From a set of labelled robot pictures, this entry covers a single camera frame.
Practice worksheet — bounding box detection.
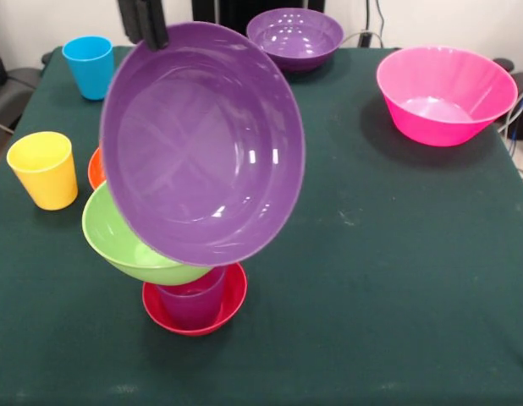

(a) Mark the orange wide shallow bowl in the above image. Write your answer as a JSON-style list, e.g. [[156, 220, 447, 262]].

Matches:
[[87, 146, 107, 191]]

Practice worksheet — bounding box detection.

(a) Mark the red small bowl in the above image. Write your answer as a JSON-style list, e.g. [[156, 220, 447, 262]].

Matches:
[[141, 261, 249, 337]]

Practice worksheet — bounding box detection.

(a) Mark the dark green table cloth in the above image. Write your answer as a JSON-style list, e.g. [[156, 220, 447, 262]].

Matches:
[[0, 45, 523, 406]]

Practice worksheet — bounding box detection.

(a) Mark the purple wide shallow bowl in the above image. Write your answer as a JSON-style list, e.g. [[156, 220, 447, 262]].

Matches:
[[99, 21, 307, 267]]

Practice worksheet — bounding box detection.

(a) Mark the blue plastic cup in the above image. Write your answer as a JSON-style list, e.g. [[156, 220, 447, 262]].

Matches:
[[61, 35, 117, 102]]

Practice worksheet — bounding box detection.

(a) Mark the purple plastic cup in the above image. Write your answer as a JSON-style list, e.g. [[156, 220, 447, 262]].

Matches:
[[155, 266, 228, 331]]

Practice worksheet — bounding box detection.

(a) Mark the yellow plastic cup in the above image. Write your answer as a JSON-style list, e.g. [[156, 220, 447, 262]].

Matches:
[[6, 130, 80, 211]]

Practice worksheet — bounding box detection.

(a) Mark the purple rounded deep bowl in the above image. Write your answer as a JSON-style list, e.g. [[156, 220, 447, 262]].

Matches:
[[245, 8, 344, 74]]

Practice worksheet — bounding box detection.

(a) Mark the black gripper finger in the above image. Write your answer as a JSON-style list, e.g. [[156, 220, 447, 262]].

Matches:
[[118, 0, 142, 46], [137, 0, 170, 51]]

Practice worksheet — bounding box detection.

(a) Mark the grey blue cable bundle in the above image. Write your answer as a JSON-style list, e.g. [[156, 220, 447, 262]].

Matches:
[[497, 84, 523, 181]]

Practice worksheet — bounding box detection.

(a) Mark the black hanging cable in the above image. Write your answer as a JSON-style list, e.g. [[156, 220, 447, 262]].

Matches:
[[373, 0, 386, 46]]

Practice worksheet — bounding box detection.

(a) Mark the green bowl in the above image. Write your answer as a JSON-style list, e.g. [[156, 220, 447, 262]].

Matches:
[[81, 181, 214, 287]]

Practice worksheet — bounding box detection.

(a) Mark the black office chair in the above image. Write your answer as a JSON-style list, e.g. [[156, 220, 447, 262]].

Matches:
[[0, 29, 45, 174]]

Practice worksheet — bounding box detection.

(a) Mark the pink large bowl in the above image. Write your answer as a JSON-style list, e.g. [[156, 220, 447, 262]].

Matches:
[[375, 45, 520, 148]]

